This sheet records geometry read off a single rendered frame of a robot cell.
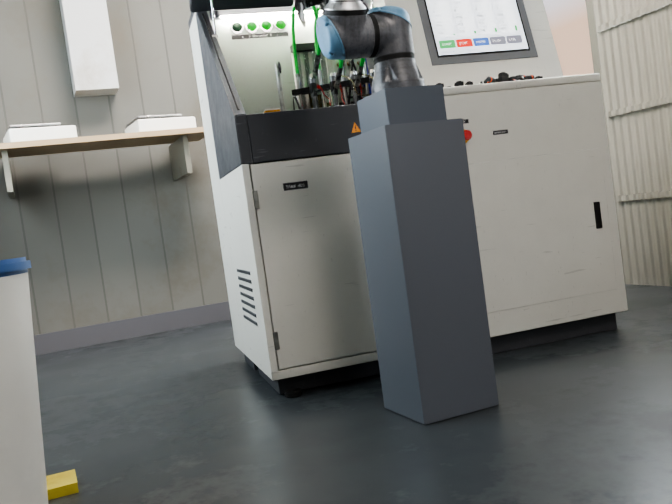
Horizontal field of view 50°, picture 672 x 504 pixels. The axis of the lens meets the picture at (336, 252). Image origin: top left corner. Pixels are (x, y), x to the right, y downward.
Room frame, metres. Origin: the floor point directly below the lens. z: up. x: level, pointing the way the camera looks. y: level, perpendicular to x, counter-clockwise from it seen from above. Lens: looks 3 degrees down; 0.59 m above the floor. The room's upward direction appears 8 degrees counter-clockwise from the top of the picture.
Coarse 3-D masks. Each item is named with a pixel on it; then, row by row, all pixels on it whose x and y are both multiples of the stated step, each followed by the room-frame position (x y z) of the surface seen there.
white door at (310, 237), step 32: (288, 160) 2.43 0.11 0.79; (320, 160) 2.45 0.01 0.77; (256, 192) 2.39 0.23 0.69; (288, 192) 2.42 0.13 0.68; (320, 192) 2.45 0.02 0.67; (352, 192) 2.48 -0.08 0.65; (288, 224) 2.41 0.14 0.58; (320, 224) 2.44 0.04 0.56; (352, 224) 2.47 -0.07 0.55; (288, 256) 2.41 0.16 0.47; (320, 256) 2.44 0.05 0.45; (352, 256) 2.47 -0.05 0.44; (288, 288) 2.41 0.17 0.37; (320, 288) 2.44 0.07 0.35; (352, 288) 2.47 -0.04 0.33; (288, 320) 2.40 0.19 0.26; (320, 320) 2.43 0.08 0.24; (352, 320) 2.46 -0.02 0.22; (288, 352) 2.40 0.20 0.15; (320, 352) 2.43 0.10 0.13; (352, 352) 2.46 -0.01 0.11
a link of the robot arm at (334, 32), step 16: (336, 0) 1.94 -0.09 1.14; (352, 0) 1.94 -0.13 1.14; (320, 16) 1.97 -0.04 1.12; (336, 16) 1.94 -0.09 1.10; (352, 16) 1.94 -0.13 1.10; (368, 16) 1.99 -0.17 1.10; (320, 32) 1.99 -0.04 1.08; (336, 32) 1.94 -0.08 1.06; (352, 32) 1.95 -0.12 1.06; (368, 32) 1.97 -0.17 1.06; (320, 48) 2.03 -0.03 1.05; (336, 48) 1.96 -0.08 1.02; (352, 48) 1.97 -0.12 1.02; (368, 48) 1.99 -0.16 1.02
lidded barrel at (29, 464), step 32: (0, 288) 1.52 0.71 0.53; (0, 320) 1.51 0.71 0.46; (0, 352) 1.51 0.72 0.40; (32, 352) 1.64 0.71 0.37; (0, 384) 1.50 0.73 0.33; (32, 384) 1.61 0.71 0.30; (0, 416) 1.49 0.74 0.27; (32, 416) 1.60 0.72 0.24; (0, 448) 1.49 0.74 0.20; (32, 448) 1.58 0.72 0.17; (0, 480) 1.48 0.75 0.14; (32, 480) 1.57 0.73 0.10
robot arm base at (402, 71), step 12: (384, 60) 2.01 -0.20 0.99; (396, 60) 2.00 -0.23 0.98; (408, 60) 2.01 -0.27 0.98; (384, 72) 2.00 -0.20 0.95; (396, 72) 1.99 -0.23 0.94; (408, 72) 1.99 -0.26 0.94; (372, 84) 2.04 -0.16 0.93; (384, 84) 1.99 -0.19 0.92; (396, 84) 1.98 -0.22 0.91; (408, 84) 1.98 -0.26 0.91; (420, 84) 2.01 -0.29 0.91
